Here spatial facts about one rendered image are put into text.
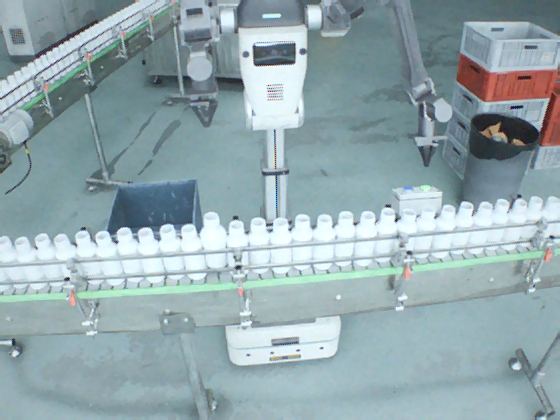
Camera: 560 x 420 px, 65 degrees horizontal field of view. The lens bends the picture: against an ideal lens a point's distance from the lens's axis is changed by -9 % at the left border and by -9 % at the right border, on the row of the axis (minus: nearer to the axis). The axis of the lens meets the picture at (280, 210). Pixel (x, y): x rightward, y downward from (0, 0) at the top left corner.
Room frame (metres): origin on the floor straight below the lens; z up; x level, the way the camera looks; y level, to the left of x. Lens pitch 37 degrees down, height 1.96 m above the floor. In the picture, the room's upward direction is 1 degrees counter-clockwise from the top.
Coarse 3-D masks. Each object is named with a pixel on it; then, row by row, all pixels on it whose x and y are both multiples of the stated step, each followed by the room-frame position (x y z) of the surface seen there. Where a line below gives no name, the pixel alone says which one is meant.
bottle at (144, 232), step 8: (144, 232) 0.96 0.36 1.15; (144, 240) 0.93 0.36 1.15; (152, 240) 0.94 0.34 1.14; (144, 248) 0.93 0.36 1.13; (152, 248) 0.93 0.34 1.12; (144, 264) 0.92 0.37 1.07; (152, 264) 0.92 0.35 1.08; (160, 264) 0.93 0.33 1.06; (152, 272) 0.92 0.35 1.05; (160, 272) 0.93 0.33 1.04; (152, 280) 0.92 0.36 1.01; (160, 280) 0.92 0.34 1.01
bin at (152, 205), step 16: (128, 192) 1.49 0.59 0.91; (144, 192) 1.50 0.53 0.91; (160, 192) 1.50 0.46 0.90; (176, 192) 1.51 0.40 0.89; (192, 192) 1.52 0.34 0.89; (112, 208) 1.34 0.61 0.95; (128, 208) 1.49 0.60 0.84; (144, 208) 1.50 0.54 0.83; (160, 208) 1.50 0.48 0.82; (176, 208) 1.51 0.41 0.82; (192, 208) 1.52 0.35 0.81; (112, 224) 1.29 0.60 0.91; (128, 224) 1.48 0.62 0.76; (144, 224) 1.50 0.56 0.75; (160, 224) 1.50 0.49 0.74; (176, 224) 1.51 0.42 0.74; (192, 224) 1.51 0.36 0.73
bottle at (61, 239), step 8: (56, 240) 0.93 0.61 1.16; (64, 240) 0.92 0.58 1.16; (64, 248) 0.91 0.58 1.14; (72, 248) 0.93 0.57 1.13; (56, 256) 0.90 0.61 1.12; (64, 256) 0.90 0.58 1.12; (72, 256) 0.91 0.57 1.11; (64, 264) 0.90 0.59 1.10; (80, 264) 0.93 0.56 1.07; (64, 272) 0.90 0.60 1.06; (80, 272) 0.92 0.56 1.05
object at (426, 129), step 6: (420, 120) 1.27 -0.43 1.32; (426, 120) 1.25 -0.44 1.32; (432, 120) 1.26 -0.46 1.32; (420, 126) 1.26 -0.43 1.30; (426, 126) 1.25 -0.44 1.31; (432, 126) 1.25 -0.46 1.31; (420, 132) 1.25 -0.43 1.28; (426, 132) 1.24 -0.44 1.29; (432, 132) 1.24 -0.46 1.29; (414, 138) 1.23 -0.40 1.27; (420, 138) 1.23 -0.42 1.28; (426, 138) 1.23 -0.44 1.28; (432, 138) 1.23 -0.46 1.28; (438, 138) 1.23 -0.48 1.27; (444, 138) 1.24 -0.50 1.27
